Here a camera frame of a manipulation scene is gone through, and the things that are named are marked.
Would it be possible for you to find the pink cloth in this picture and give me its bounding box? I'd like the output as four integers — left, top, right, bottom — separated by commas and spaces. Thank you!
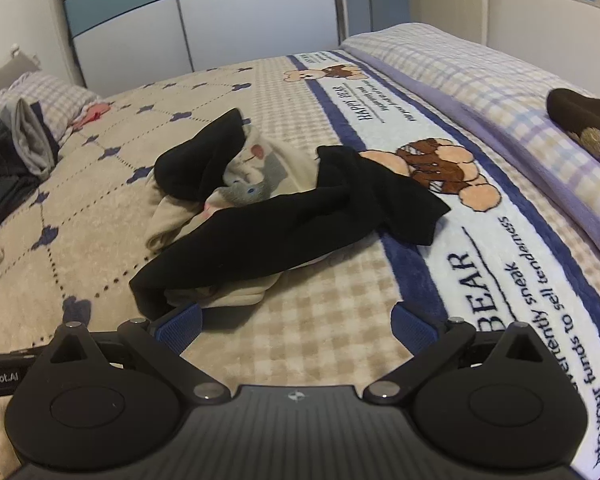
72, 101, 113, 128

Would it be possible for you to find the plaid pillow right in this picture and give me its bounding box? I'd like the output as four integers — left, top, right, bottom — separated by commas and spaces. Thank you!
340, 22, 600, 273

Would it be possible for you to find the dark brown plush toy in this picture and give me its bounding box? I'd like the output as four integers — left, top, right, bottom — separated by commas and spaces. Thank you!
546, 88, 600, 183

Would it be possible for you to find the white and teal wardrobe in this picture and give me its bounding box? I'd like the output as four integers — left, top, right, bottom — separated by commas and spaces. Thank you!
57, 0, 411, 88

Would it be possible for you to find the beige and black sweatshirt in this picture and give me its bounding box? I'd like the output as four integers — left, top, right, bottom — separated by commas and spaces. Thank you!
129, 108, 452, 322

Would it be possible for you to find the grey headboard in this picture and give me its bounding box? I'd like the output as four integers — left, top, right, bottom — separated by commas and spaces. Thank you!
0, 52, 41, 96

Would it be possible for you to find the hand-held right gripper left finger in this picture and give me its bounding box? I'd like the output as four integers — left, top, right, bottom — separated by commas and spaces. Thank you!
47, 302, 231, 403

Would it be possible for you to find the grey folded garment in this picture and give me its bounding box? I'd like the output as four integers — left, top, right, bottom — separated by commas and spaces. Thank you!
5, 97, 57, 181

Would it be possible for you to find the dark folded cloth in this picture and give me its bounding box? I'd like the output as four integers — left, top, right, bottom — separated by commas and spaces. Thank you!
0, 175, 43, 233

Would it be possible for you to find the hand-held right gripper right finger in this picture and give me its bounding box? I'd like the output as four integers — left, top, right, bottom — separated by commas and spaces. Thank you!
362, 301, 551, 404

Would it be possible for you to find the printed bear blanket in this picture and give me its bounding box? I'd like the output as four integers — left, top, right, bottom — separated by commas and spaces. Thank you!
0, 49, 600, 480

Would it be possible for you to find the checked pillow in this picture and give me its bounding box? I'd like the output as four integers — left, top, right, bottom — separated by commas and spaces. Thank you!
0, 71, 103, 161

